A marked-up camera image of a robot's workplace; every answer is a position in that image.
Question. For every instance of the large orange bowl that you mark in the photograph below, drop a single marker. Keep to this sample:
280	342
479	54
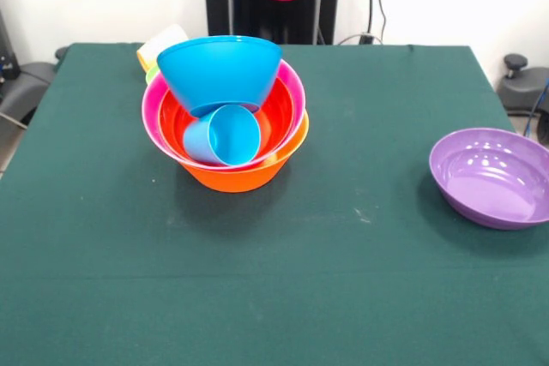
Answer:
240	179

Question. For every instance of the blue cup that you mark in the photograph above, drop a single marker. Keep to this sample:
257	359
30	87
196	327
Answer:
233	136

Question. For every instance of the red-orange bowl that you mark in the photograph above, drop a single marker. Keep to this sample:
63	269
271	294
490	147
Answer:
279	113

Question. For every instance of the medium blue bowl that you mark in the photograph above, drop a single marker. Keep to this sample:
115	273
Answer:
218	70

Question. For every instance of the large pink bowl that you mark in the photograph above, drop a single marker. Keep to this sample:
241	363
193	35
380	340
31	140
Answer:
151	109

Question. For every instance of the dark green tablecloth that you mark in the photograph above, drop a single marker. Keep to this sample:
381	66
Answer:
274	297

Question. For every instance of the small green bowl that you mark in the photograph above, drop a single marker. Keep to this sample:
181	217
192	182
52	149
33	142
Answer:
151	74

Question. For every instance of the yellow cup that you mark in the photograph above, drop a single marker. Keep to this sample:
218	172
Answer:
158	42

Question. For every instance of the purple bowl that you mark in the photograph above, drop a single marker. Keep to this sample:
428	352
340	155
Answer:
493	177

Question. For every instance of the black equipment box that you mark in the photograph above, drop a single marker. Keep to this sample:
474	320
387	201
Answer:
6	57

